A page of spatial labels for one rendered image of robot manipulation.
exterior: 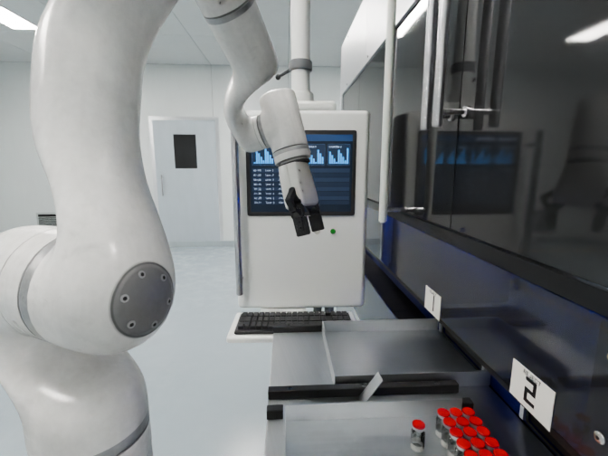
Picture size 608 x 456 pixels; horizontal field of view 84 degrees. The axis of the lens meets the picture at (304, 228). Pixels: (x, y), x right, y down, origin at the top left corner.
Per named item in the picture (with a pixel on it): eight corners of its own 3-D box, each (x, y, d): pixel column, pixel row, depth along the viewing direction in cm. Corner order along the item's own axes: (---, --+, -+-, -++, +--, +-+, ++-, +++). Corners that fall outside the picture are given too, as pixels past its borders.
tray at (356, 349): (437, 329, 99) (438, 318, 99) (489, 385, 74) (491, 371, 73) (321, 332, 97) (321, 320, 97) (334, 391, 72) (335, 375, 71)
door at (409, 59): (389, 205, 122) (397, 29, 112) (451, 229, 76) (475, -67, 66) (388, 205, 122) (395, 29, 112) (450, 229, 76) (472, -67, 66)
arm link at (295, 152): (283, 157, 83) (286, 169, 83) (266, 154, 75) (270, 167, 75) (314, 147, 80) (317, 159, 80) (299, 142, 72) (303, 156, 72)
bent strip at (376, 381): (377, 397, 70) (378, 371, 69) (382, 407, 67) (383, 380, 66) (309, 400, 69) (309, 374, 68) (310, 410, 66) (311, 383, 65)
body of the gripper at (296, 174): (288, 166, 83) (299, 210, 83) (268, 162, 74) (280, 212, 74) (315, 156, 80) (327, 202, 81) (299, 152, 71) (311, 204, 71)
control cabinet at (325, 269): (356, 290, 152) (361, 109, 138) (365, 308, 133) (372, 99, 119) (243, 292, 151) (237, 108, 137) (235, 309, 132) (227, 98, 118)
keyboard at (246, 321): (348, 315, 126) (348, 308, 126) (355, 333, 112) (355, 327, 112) (241, 316, 125) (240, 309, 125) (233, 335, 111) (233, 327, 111)
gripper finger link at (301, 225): (290, 206, 74) (298, 236, 74) (284, 207, 71) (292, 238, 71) (303, 203, 73) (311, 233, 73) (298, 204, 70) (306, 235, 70)
